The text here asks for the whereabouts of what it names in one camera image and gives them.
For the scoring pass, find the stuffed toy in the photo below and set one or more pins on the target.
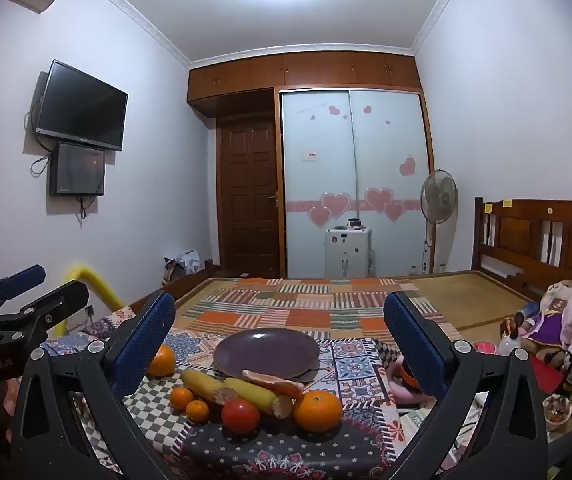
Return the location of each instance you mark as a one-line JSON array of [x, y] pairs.
[[551, 310]]

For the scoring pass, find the brown wooden door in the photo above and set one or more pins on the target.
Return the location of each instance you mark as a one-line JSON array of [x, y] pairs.
[[246, 195]]

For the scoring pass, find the striped patchwork blanket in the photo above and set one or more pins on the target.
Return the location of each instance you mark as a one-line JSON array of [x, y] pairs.
[[316, 305]]

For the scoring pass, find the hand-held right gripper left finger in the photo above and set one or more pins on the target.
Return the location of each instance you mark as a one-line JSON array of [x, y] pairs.
[[145, 342]]

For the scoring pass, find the yellow bamboo shoot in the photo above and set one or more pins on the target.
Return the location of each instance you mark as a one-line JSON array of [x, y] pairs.
[[261, 399], [201, 385]]

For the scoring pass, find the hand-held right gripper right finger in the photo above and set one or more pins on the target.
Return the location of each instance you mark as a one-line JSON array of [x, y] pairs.
[[416, 350]]

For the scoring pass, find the pile of paper bags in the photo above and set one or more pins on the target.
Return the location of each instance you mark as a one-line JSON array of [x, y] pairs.
[[181, 265]]

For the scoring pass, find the wooden wardrobe with sliding doors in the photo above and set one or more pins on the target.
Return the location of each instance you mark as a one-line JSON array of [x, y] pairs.
[[316, 72]]

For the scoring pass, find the yellow chair frame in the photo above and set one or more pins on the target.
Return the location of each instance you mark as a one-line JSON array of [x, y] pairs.
[[93, 282]]

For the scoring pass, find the dark pot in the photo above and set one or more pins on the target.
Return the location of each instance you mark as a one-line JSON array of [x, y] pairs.
[[355, 223]]

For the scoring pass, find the small tangerine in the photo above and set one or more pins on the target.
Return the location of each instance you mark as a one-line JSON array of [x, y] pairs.
[[182, 398], [197, 411]]

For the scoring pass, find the red box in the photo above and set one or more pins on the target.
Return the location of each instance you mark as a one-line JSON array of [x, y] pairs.
[[548, 380]]

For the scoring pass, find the small white bottle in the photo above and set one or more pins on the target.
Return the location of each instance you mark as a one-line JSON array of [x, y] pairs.
[[508, 344]]

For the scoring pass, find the wooden bed headboard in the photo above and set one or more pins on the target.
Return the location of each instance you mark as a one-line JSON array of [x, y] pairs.
[[516, 225]]

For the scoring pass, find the small white appliance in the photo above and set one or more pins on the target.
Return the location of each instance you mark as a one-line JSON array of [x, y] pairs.
[[346, 255]]

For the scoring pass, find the tan woven bed mat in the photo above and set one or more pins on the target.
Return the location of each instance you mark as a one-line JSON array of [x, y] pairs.
[[466, 300]]

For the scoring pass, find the small black monitor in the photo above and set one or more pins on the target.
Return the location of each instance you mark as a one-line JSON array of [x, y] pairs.
[[76, 170]]

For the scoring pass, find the colourful patterned blanket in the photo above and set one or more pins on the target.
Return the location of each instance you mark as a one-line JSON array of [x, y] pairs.
[[356, 365]]

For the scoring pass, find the cup of snacks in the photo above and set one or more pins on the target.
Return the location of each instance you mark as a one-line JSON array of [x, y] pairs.
[[557, 410]]

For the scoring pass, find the green checkered cloth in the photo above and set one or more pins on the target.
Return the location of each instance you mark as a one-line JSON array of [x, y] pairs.
[[153, 412]]

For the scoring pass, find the pink bowl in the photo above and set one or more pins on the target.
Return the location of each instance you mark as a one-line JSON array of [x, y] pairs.
[[483, 347]]

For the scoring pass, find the standing fan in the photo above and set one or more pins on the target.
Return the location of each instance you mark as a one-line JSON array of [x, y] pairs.
[[438, 195]]

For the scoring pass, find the purple plate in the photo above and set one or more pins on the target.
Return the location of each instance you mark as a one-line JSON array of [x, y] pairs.
[[266, 355]]

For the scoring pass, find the black wall television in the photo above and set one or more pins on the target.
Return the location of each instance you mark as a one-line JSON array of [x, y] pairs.
[[81, 105]]

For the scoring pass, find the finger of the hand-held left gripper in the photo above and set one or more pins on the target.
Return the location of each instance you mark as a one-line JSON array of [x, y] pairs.
[[61, 301], [26, 276]]

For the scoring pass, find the red tomato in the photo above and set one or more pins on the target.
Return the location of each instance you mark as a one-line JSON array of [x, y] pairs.
[[240, 416]]

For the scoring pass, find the large orange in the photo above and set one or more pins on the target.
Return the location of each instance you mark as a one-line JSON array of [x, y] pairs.
[[317, 412], [163, 362]]

